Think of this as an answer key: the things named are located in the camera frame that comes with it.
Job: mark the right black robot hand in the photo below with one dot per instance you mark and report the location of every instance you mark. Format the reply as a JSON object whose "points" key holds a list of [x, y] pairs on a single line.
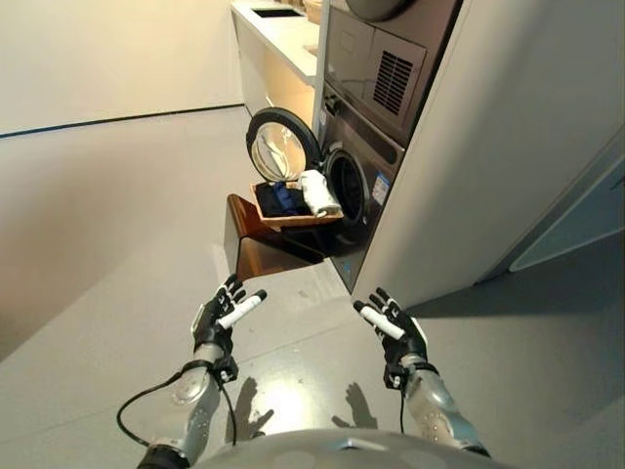
{"points": [[401, 328]]}

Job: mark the dark grey washing machine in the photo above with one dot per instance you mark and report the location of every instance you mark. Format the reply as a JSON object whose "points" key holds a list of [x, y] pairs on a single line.
{"points": [[363, 176]]}

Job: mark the white counter cabinet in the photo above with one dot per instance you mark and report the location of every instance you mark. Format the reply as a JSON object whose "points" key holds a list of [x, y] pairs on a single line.
{"points": [[278, 54]]}

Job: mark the dark grey dryer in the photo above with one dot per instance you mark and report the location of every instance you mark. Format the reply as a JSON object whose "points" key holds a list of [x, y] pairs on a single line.
{"points": [[386, 58]]}

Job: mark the dark brown stool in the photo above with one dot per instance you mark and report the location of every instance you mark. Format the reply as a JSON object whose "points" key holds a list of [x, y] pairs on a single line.
{"points": [[263, 244]]}

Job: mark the round washing machine door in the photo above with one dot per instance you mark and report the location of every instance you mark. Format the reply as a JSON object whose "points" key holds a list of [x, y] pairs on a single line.
{"points": [[280, 145]]}

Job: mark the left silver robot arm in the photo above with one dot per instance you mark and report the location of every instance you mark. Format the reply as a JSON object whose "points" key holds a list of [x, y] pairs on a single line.
{"points": [[190, 405]]}

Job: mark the beige woven basket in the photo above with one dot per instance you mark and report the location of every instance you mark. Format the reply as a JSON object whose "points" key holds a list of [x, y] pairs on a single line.
{"points": [[312, 9]]}

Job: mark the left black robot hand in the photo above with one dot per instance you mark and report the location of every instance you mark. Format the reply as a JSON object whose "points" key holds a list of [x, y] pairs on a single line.
{"points": [[213, 326]]}

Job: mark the woven laundry basket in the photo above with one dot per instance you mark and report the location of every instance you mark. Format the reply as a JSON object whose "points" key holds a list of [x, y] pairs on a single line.
{"points": [[293, 207]]}

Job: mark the black tray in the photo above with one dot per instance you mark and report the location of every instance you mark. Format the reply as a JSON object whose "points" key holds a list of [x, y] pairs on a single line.
{"points": [[274, 11]]}

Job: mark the white towel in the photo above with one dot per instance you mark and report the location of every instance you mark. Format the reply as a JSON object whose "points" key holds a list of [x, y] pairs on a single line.
{"points": [[318, 191]]}

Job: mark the black garment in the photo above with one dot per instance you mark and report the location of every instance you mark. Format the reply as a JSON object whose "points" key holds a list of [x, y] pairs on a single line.
{"points": [[271, 199]]}

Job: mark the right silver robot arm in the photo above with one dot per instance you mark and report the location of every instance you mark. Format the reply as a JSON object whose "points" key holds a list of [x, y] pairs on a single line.
{"points": [[439, 415]]}

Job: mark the blue garment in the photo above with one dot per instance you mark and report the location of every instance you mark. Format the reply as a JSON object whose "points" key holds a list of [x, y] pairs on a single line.
{"points": [[287, 196]]}

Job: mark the grey robot torso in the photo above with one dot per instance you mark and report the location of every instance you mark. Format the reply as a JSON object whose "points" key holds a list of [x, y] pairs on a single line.
{"points": [[342, 449]]}

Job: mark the white tall cabinet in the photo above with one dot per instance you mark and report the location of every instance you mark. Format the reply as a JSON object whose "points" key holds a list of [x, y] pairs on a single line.
{"points": [[493, 146]]}

